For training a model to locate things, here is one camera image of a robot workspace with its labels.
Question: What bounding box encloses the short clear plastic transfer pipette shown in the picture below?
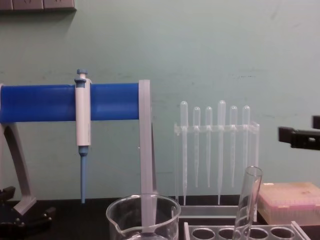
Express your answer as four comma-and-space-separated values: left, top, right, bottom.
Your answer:
205, 106, 213, 189
242, 105, 251, 181
229, 105, 238, 189
192, 106, 201, 189

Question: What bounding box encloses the pink pipette tip box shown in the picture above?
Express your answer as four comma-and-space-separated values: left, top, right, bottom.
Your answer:
257, 181, 320, 226

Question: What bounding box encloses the clear glass test tube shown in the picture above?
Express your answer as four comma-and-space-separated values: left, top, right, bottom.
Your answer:
232, 165, 264, 240

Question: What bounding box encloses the long clear plastic transfer pipette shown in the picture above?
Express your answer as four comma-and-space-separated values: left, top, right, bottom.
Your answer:
217, 99, 227, 205
179, 100, 189, 206

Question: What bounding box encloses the clear glass beaker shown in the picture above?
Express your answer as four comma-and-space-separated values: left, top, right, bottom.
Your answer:
106, 192, 181, 240

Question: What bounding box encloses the clear test tube rack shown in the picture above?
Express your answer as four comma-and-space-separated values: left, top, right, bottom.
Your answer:
183, 221, 304, 240

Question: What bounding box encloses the blue and grey pipette stand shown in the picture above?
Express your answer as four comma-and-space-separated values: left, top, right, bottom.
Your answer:
0, 79, 160, 237

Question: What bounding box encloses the white and blue micropipette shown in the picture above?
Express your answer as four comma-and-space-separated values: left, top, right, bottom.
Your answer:
74, 68, 92, 205

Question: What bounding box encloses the clear acrylic pipette rack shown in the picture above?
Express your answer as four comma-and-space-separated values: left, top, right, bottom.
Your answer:
173, 121, 261, 223

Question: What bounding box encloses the grey wall socket plate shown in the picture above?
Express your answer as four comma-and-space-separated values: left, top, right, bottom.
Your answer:
0, 0, 77, 12

